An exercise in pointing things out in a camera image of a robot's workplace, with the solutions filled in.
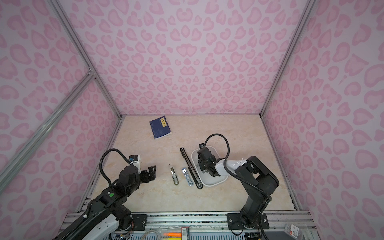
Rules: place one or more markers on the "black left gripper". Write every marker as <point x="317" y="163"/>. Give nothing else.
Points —
<point x="152" y="174"/>

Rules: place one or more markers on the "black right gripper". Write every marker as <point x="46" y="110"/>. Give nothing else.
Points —
<point x="200" y="162"/>

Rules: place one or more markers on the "white plastic tray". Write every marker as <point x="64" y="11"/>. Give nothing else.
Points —
<point x="205" y="177"/>

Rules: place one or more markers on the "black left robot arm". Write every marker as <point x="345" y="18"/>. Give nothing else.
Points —
<point x="107" y="213"/>

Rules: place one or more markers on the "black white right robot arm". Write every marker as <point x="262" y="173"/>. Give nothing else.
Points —
<point x="258" y="181"/>

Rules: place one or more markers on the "blue book yellow label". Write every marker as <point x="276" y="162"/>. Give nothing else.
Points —
<point x="160" y="127"/>

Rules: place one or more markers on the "orange marker pen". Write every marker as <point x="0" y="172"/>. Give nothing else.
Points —
<point x="172" y="235"/>

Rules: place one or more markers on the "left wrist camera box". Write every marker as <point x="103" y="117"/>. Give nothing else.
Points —
<point x="135" y="160"/>

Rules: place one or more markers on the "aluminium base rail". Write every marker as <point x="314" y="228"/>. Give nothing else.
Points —
<point x="276" y="225"/>

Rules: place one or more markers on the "aluminium diagonal frame bar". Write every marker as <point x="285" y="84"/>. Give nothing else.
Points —
<point x="18" y="161"/>

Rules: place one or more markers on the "aluminium frame corner post right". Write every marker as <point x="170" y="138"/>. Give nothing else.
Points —
<point x="308" y="11"/>

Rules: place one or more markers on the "aluminium frame corner post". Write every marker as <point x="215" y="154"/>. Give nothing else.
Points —
<point x="79" y="46"/>
<point x="308" y="11"/>

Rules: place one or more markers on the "aluminium frame corner post left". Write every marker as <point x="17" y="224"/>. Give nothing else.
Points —
<point x="79" y="46"/>

